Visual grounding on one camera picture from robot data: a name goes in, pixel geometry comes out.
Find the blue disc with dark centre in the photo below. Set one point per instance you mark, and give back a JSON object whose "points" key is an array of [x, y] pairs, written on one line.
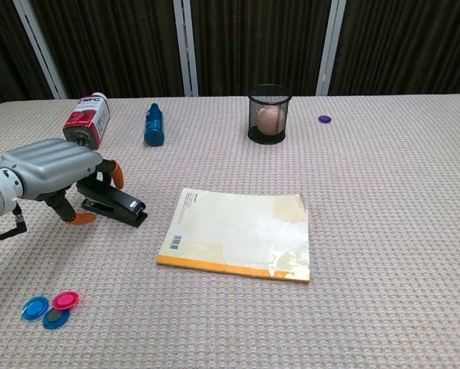
{"points": [[56, 318]]}

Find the red white NFC juice carton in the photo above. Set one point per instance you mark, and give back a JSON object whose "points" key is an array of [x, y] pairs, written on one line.
{"points": [[88, 120]]}

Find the worn yellow paperback book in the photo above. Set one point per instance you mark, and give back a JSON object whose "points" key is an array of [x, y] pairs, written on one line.
{"points": [[239, 234]]}

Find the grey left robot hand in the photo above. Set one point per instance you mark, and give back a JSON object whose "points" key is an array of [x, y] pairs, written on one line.
{"points": [[49, 163]]}

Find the beige ball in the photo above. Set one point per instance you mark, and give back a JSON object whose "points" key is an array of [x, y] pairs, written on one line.
{"points": [[269, 120]]}

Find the purple bottle cap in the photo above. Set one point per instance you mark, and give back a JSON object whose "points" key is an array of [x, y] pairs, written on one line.
{"points": [[324, 119]]}

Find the black mesh pen holder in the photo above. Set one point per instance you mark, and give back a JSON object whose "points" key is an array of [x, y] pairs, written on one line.
{"points": [[269, 114]]}

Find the light blue translucent plastic disc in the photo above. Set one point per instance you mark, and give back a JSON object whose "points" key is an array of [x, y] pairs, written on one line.
{"points": [[34, 307]]}

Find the black stapler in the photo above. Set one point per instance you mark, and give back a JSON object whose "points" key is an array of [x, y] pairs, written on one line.
{"points": [[116, 200]]}

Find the grey metal wall rail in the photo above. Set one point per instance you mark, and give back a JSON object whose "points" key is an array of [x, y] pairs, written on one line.
{"points": [[331, 46], [41, 48], [186, 48]]}

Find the blue metallic bottle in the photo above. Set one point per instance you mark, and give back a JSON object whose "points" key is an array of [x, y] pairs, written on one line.
{"points": [[154, 125]]}

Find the pink translucent plastic disc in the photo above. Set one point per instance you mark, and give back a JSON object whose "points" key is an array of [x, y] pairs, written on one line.
{"points": [[65, 300]]}

